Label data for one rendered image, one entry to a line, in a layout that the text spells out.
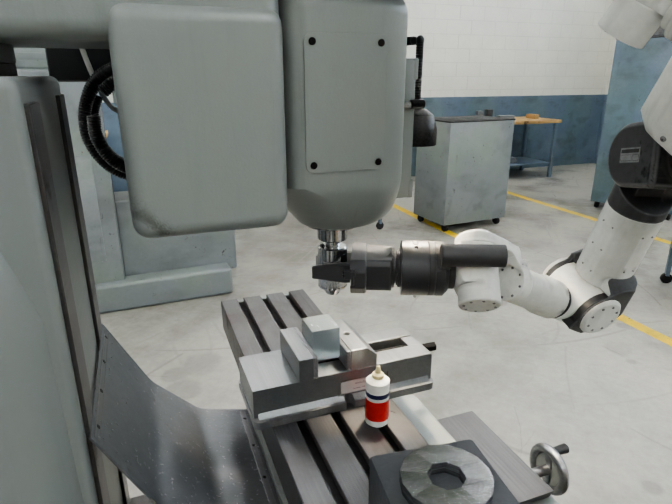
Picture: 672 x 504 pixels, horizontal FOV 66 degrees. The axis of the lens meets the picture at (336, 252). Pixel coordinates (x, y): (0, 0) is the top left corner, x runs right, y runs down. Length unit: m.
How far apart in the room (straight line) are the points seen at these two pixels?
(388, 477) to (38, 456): 0.38
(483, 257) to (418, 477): 0.36
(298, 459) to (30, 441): 0.39
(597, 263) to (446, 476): 0.53
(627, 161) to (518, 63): 8.45
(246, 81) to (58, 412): 0.43
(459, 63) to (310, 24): 8.01
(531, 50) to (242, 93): 8.92
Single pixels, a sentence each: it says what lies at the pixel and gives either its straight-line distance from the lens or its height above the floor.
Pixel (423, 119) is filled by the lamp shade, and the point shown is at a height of 1.46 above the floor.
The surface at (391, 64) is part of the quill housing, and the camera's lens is 0.72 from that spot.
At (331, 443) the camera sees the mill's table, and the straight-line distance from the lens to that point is 0.90.
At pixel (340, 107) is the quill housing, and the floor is 1.49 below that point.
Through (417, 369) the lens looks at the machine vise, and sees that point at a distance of 1.02.
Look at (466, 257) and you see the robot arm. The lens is 0.79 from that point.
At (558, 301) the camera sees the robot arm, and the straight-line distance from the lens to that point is 0.97.
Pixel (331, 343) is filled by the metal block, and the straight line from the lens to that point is 0.94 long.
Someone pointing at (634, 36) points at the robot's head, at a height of 1.57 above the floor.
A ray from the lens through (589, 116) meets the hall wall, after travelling 10.44.
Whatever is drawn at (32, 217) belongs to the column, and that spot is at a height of 1.39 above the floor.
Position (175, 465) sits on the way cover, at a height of 0.96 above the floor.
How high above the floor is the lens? 1.53
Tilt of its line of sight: 19 degrees down
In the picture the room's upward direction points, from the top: straight up
